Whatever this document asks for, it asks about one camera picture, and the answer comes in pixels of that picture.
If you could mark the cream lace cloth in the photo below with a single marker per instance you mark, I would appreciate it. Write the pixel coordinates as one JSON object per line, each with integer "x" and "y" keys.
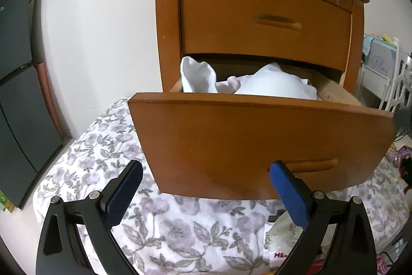
{"x": 286, "y": 230}

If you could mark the wooden drawer with short front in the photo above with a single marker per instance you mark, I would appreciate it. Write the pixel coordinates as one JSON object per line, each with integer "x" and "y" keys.
{"x": 225, "y": 23}

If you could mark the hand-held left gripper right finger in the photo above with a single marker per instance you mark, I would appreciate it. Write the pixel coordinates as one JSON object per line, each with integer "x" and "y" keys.
{"x": 289, "y": 197}

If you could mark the wooden nightstand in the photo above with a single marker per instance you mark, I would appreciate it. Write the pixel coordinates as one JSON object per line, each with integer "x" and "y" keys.
{"x": 167, "y": 20}

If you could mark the red floral blanket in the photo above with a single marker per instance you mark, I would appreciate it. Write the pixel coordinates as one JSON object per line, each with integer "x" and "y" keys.
{"x": 383, "y": 265}

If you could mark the white padded bra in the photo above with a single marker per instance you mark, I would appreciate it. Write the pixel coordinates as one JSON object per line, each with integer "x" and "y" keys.
{"x": 273, "y": 81}

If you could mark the reddish brown wooden board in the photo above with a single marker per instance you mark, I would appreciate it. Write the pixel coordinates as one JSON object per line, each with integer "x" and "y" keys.
{"x": 48, "y": 94}

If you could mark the black toy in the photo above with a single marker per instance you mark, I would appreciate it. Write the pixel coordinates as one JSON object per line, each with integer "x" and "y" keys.
{"x": 407, "y": 172}

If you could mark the white printed cloth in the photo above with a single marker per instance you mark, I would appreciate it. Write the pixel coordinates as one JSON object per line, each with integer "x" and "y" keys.
{"x": 280, "y": 251}

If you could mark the green colourful boxes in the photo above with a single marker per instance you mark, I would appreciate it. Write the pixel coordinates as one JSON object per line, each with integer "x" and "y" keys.
{"x": 5, "y": 202}

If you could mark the pile of colourful toys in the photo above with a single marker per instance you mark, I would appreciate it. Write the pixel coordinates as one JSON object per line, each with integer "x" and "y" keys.
{"x": 397, "y": 155}

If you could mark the yellow toy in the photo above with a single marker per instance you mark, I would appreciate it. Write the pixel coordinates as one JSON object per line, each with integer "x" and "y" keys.
{"x": 386, "y": 38}

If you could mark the dark grey wardrobe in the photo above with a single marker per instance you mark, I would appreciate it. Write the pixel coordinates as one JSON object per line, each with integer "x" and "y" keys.
{"x": 19, "y": 85}

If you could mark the white openwork chair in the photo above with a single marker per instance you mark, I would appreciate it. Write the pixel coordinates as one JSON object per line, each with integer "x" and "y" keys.
{"x": 400, "y": 75}

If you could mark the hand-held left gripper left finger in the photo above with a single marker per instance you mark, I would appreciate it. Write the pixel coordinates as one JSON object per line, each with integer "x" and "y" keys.
{"x": 124, "y": 194}

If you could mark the light pink garment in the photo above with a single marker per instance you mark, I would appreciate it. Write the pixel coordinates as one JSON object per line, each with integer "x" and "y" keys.
{"x": 230, "y": 85}

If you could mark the light blue picture board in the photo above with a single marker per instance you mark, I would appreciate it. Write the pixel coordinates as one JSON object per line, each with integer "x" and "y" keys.
{"x": 379, "y": 52}

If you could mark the grey floral bedsheet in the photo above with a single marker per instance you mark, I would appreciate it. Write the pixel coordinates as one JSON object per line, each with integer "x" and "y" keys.
{"x": 180, "y": 230}

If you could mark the wooden drawer with tall front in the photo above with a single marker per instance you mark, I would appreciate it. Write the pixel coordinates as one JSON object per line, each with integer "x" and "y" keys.
{"x": 225, "y": 139}

